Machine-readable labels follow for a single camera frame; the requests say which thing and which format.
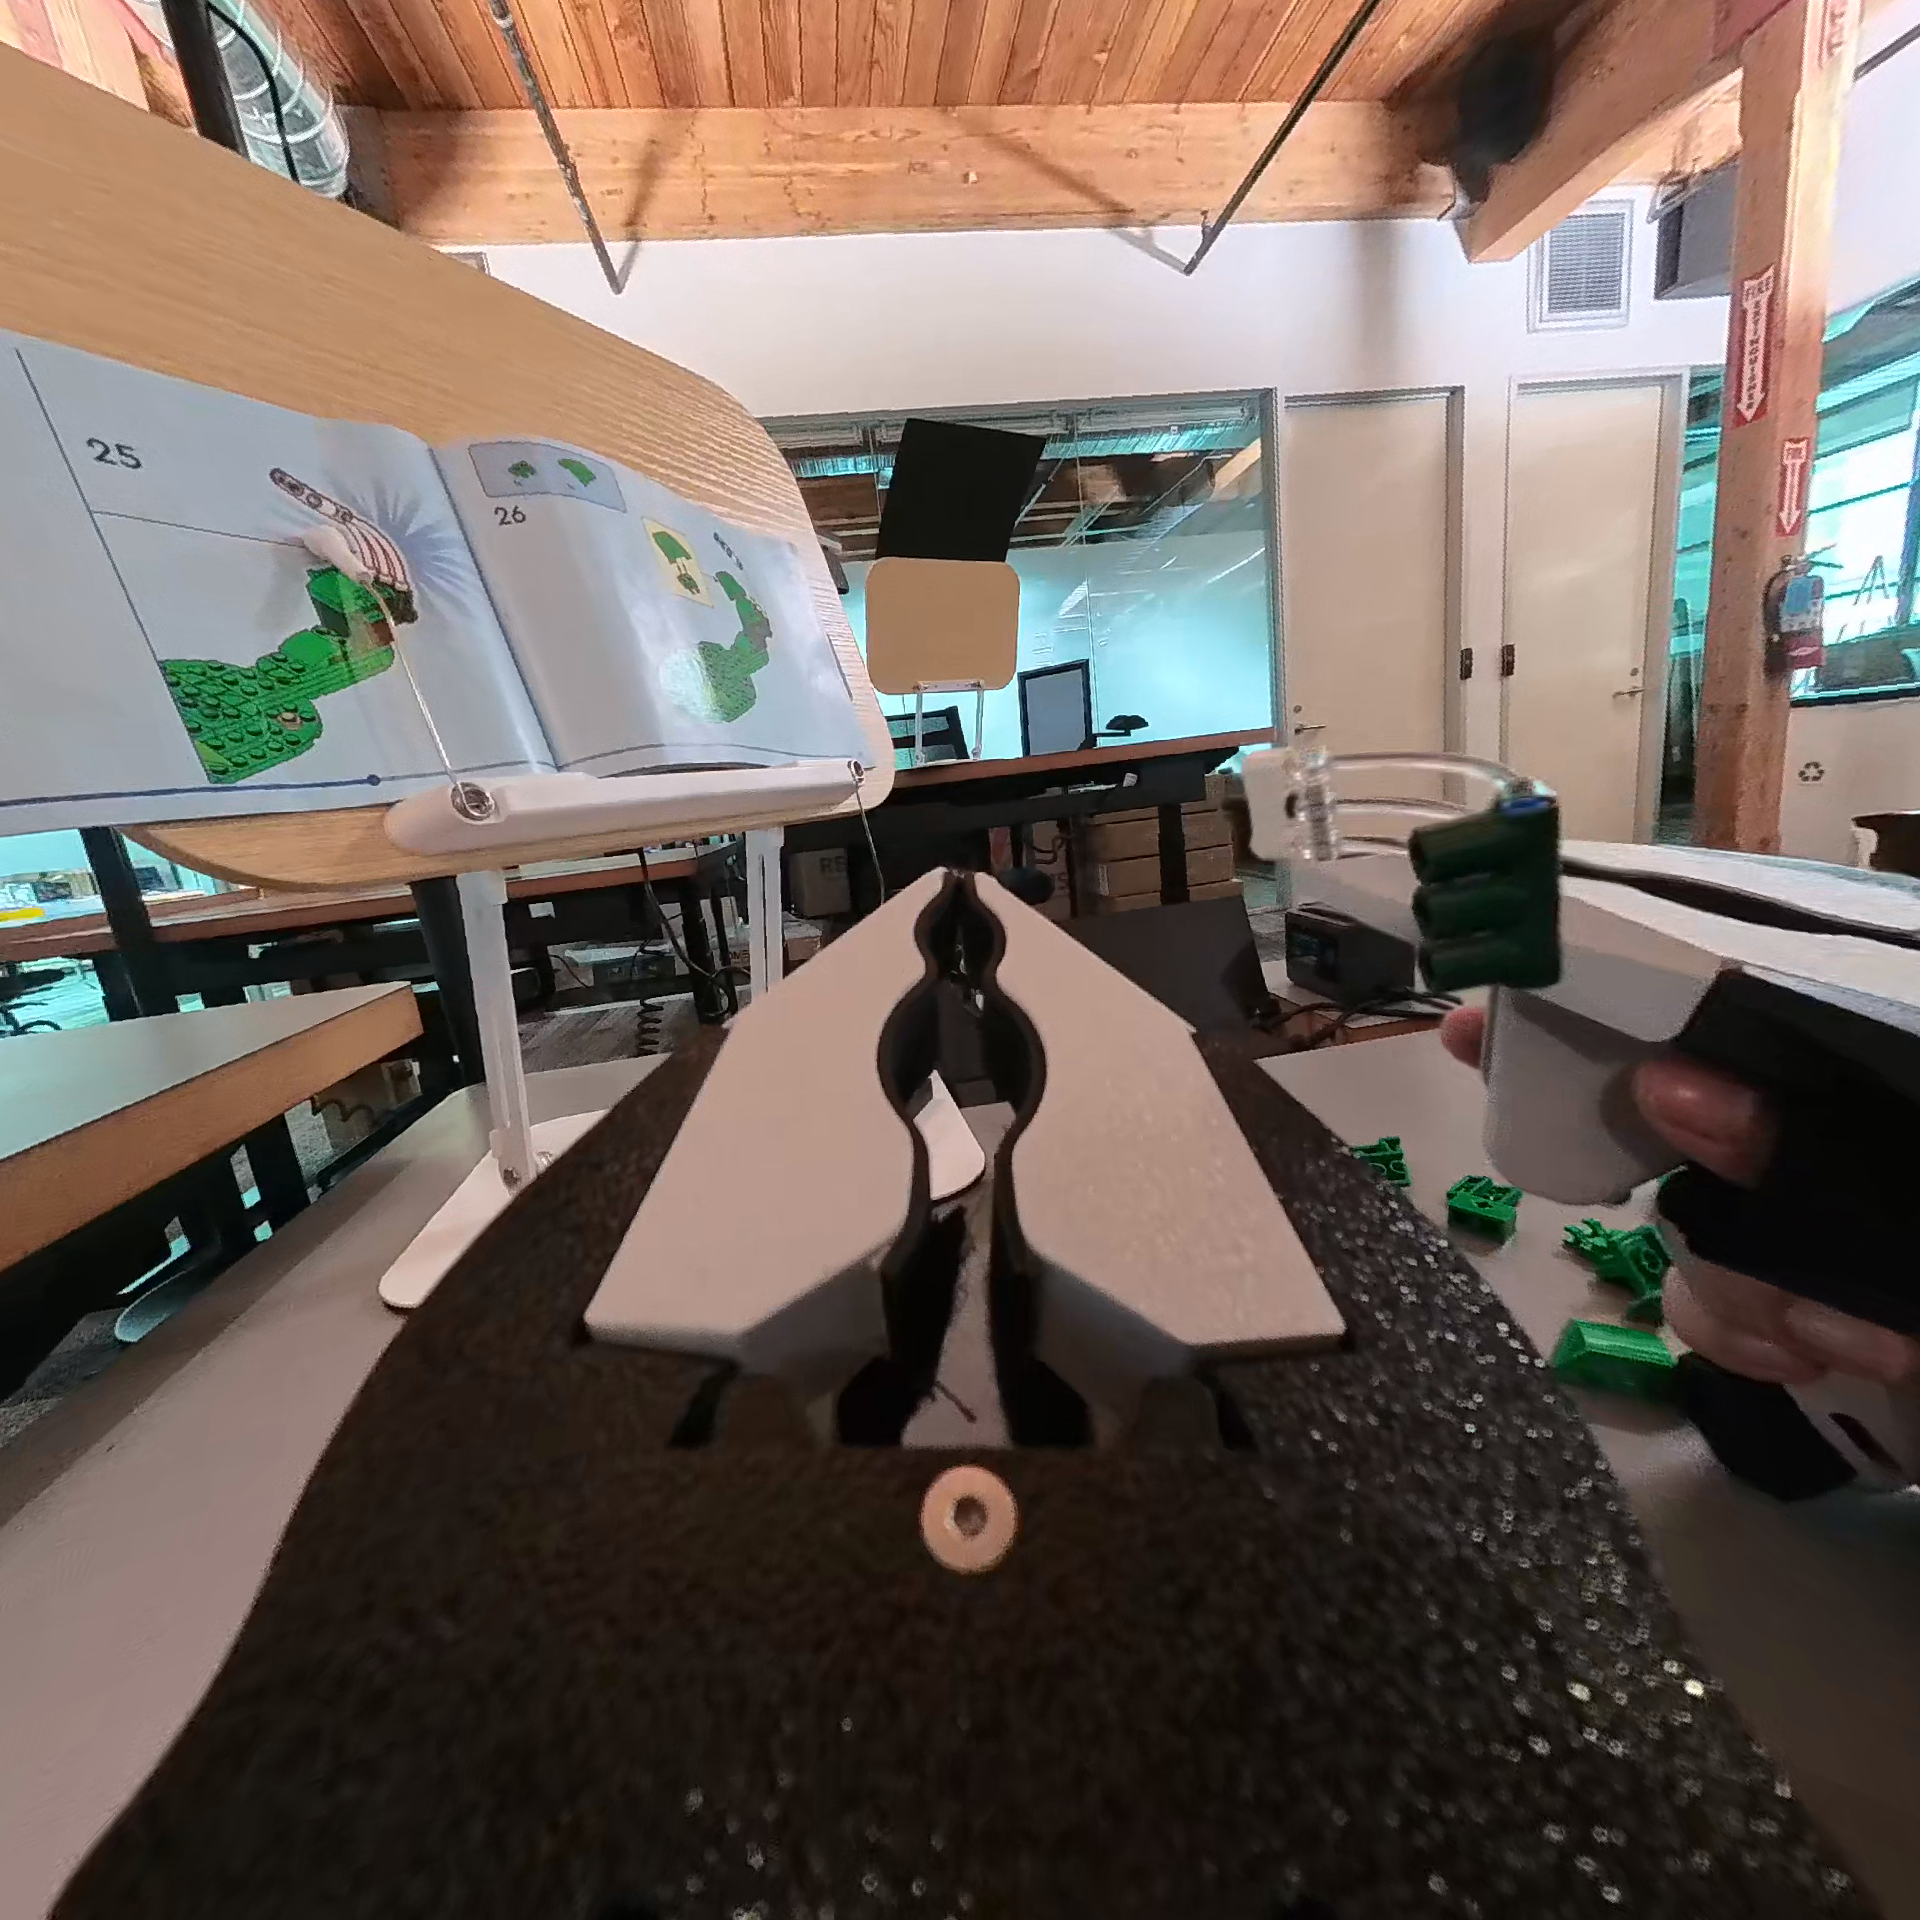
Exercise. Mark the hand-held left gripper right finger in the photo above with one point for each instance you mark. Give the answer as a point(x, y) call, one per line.
point(1155, 1201)

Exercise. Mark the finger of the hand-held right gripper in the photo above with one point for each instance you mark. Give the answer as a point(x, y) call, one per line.
point(1739, 874)
point(1627, 960)

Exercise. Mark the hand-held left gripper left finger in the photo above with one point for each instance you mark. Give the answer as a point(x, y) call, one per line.
point(749, 1184)

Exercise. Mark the clear tube with green end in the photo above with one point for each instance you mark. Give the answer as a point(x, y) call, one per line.
point(1484, 900)

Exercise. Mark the person's right hand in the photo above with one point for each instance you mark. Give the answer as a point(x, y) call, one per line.
point(1710, 1119)

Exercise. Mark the red fire extinguisher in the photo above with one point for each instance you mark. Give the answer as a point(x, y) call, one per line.
point(1797, 617)

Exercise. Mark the green leafy toy brick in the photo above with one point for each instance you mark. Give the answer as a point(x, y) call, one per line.
point(1627, 1258)

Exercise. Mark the black power supply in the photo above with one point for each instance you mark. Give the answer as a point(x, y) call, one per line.
point(1341, 954)

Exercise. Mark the white door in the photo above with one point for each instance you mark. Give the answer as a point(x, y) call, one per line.
point(1589, 599)
point(1372, 569)

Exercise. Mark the stack of cardboard boxes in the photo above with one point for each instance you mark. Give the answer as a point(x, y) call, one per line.
point(1155, 855)

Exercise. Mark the green sloped toy brick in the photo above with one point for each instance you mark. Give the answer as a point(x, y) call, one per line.
point(1612, 1359)

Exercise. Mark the black monitor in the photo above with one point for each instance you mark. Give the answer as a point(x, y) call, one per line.
point(1051, 704)

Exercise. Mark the red arrow sign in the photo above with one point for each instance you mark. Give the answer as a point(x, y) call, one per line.
point(1756, 346)

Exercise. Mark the wooden book stand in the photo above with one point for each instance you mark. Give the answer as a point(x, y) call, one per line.
point(299, 253)
point(945, 623)

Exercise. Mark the glass partition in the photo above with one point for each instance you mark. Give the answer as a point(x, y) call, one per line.
point(1170, 569)

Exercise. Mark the dark top side table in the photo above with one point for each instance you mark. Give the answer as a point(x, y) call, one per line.
point(148, 1066)

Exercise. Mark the white vent grille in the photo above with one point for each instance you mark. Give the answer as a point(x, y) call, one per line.
point(1585, 264)

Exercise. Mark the black panel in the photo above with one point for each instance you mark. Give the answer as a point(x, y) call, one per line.
point(961, 487)

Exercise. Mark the brick instruction booklet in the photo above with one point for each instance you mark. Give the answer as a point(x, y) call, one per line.
point(225, 539)

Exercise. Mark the wooden post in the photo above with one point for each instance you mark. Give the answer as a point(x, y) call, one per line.
point(1778, 195)

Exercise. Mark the silver air duct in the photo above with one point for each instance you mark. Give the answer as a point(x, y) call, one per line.
point(277, 89)

